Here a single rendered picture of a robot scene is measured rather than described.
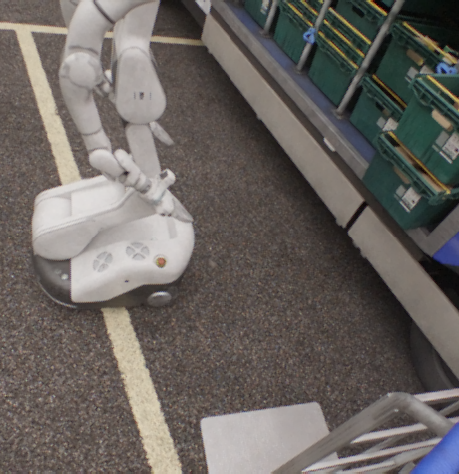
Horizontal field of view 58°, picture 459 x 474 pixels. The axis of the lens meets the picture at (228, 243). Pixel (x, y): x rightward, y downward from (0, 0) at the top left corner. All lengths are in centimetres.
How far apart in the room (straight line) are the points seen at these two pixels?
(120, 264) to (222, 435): 79
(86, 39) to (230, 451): 148
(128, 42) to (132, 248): 79
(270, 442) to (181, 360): 50
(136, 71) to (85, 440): 127
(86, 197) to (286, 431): 127
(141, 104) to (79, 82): 29
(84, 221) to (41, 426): 76
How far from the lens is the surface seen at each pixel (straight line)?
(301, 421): 196
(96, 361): 184
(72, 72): 110
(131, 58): 128
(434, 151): 184
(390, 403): 77
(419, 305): 211
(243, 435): 184
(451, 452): 62
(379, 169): 200
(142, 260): 167
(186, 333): 195
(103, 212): 165
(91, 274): 173
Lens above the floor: 167
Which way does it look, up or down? 46 degrees down
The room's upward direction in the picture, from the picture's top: 24 degrees clockwise
